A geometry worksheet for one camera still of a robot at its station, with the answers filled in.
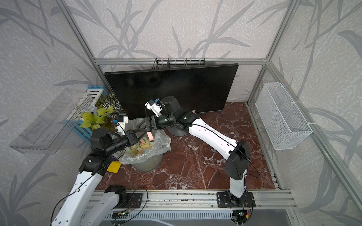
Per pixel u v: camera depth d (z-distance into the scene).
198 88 1.25
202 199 0.76
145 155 0.63
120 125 0.64
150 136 0.68
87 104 0.75
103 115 0.81
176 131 1.03
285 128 0.61
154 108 0.63
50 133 0.67
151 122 0.59
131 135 0.59
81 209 0.43
